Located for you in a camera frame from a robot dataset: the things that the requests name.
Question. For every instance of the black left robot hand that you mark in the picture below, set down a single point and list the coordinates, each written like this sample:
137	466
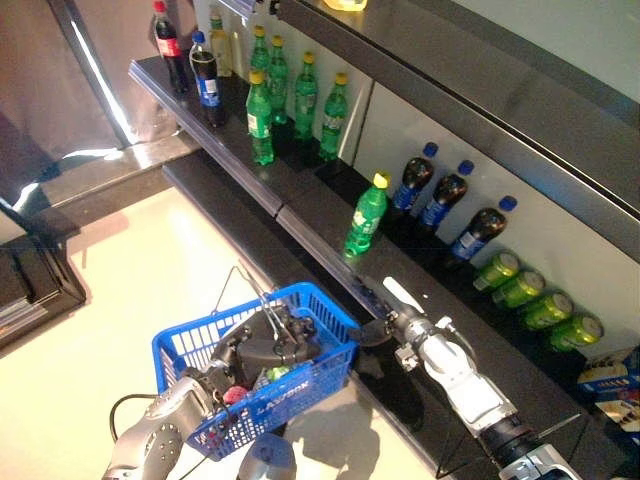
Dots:
260	345

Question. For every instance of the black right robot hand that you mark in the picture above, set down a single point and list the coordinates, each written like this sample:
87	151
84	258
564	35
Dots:
400	300

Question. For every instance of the dark cola bottle red cap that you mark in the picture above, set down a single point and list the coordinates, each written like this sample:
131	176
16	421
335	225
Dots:
170	50
235	395

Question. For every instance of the blue plastic shopping basket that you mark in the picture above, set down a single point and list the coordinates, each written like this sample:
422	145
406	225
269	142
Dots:
300	390

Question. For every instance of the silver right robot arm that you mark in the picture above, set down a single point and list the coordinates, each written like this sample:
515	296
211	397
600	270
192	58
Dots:
460	370

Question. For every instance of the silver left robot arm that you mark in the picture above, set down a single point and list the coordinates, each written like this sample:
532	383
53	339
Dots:
165	430

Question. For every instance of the green drink can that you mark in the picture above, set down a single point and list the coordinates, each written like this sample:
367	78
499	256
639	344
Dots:
277	373
547	311
577	332
497	270
520	290

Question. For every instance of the dark cola bottle blue cap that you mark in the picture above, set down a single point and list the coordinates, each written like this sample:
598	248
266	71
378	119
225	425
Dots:
445	197
415	180
207	85
480	232

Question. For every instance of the silver left robot leg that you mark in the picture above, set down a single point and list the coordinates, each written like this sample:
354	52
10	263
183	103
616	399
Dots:
267	457

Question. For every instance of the blue cream cookie box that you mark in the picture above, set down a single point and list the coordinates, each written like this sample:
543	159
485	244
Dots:
610	375

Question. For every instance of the black low display base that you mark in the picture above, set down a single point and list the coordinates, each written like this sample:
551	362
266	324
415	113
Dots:
30	290

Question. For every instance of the blue sandwich cookie box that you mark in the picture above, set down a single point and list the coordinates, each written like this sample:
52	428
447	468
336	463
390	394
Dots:
622	412

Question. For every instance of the large yellow tea bottle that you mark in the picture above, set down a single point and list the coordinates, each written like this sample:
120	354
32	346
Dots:
345	4

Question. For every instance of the small yellow tea bottle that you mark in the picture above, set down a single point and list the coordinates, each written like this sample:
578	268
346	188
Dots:
220	45

